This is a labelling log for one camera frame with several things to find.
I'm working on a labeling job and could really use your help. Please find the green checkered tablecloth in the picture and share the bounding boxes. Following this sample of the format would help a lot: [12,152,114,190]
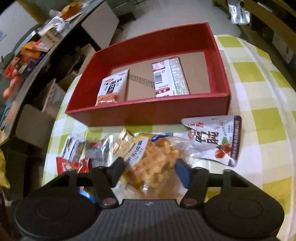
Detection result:
[41,35,295,240]

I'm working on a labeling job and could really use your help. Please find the brown cardboard liner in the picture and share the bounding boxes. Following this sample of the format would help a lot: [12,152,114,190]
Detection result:
[111,52,210,101]

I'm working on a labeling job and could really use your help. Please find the white barcode snack pack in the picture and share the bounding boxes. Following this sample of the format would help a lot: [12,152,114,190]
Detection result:
[152,56,190,97]

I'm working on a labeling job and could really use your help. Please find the silver foil bag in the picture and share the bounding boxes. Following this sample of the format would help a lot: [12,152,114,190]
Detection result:
[228,4,250,25]

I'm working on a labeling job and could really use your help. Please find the red snack bag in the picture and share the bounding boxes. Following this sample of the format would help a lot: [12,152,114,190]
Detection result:
[56,157,89,175]

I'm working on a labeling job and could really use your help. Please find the white orange snack pack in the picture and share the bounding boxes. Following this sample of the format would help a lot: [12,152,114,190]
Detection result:
[95,69,129,106]

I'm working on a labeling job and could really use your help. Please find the gold foil snack pack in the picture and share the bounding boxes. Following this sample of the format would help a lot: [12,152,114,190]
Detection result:
[113,128,134,156]

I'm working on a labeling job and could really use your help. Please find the grey tv cabinet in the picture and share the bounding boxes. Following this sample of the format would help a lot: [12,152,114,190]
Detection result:
[1,1,119,144]

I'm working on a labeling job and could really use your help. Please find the red cardboard box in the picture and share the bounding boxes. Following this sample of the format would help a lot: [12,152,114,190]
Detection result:
[65,23,231,126]

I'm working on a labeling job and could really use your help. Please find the yellow waffle snack bag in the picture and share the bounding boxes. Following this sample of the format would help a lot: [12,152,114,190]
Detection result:
[118,133,190,198]

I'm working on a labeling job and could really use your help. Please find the white Kaprons wafer pack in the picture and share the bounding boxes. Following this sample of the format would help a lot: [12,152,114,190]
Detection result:
[60,135,85,163]

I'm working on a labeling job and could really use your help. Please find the white duck gizzard pouch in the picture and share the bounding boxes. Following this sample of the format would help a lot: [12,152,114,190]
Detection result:
[181,115,242,167]

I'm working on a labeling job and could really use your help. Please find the dark clear snack bag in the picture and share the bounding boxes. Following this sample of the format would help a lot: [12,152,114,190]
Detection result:
[85,135,113,168]

